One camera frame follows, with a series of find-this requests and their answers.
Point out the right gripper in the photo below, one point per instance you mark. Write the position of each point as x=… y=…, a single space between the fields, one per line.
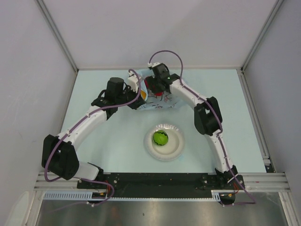
x=151 y=82

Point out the yellow orange mango toy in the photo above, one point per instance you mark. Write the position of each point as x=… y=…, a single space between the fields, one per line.
x=144 y=95

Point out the light blue plastic bag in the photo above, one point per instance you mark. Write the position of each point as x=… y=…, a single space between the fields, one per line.
x=153 y=102

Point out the green watermelon toy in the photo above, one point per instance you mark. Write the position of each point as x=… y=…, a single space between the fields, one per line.
x=160 y=137

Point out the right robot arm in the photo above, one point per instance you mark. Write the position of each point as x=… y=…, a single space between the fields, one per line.
x=207 y=117

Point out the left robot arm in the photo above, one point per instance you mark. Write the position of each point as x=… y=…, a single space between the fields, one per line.
x=59 y=152

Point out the red apple toy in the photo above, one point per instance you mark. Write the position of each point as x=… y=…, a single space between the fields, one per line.
x=146 y=83

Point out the white paper plate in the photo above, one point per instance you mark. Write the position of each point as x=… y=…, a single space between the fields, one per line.
x=172 y=150

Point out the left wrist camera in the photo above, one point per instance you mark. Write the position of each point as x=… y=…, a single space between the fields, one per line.
x=133 y=81

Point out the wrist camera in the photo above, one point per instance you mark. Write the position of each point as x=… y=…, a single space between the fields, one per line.
x=155 y=66
x=133 y=81

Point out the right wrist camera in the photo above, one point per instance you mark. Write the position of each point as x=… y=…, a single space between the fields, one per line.
x=155 y=66

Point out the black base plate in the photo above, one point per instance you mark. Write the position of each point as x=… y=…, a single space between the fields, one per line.
x=167 y=185

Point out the white cable duct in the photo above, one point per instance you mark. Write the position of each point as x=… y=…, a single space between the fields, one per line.
x=97 y=197

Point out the aluminium rail frame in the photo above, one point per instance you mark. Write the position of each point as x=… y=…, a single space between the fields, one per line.
x=254 y=182

